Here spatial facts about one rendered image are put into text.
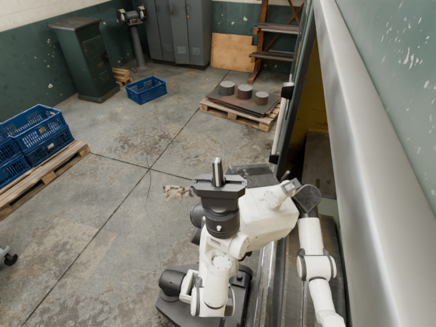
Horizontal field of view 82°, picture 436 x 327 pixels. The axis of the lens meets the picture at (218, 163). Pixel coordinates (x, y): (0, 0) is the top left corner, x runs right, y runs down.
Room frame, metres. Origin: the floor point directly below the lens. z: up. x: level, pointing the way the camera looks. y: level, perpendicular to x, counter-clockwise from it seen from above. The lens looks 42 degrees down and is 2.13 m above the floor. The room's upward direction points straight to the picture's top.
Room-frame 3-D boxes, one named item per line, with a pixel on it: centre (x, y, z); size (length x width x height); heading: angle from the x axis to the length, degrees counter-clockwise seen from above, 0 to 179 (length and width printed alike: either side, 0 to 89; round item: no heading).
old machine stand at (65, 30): (4.18, 2.14, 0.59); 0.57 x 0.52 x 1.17; 160
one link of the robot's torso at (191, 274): (0.71, 0.15, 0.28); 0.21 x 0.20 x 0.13; 76
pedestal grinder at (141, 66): (5.39, 1.65, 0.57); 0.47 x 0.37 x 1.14; 130
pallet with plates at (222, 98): (3.66, -0.42, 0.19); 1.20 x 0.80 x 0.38; 59
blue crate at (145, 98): (4.13, 1.26, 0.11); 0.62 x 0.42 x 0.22; 137
